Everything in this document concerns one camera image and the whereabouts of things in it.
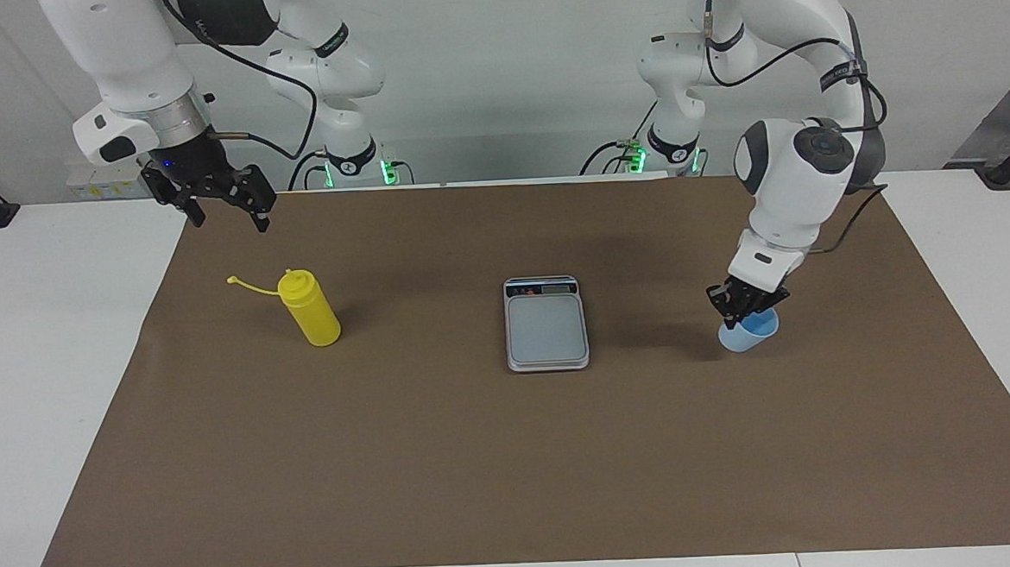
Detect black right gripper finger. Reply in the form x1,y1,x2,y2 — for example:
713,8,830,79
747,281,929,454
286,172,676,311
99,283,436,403
141,166,208,232
227,163,280,236

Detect light blue plastic cup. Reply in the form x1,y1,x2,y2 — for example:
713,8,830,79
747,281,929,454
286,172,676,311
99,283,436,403
717,308,782,356

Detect yellow squeeze bottle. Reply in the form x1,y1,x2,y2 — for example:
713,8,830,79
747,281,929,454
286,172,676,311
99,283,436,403
226,267,343,352

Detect silver digital kitchen scale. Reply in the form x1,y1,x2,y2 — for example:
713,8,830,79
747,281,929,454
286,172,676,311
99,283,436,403
502,274,591,375

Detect brown paper table mat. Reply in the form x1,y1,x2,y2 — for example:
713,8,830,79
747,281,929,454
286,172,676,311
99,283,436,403
16,154,1010,567

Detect black base cable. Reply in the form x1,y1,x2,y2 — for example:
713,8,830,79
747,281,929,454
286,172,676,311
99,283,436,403
287,150,332,192
576,98,664,177

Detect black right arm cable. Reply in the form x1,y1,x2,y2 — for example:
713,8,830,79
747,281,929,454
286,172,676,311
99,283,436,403
160,0,322,168

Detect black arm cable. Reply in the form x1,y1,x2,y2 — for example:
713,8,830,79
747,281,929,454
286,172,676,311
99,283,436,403
698,0,898,261
160,0,322,168

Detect white wall socket boxes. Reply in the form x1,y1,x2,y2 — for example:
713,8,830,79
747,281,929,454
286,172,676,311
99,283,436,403
66,160,154,202

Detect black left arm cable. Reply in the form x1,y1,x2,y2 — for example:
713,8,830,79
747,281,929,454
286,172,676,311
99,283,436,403
698,0,898,261

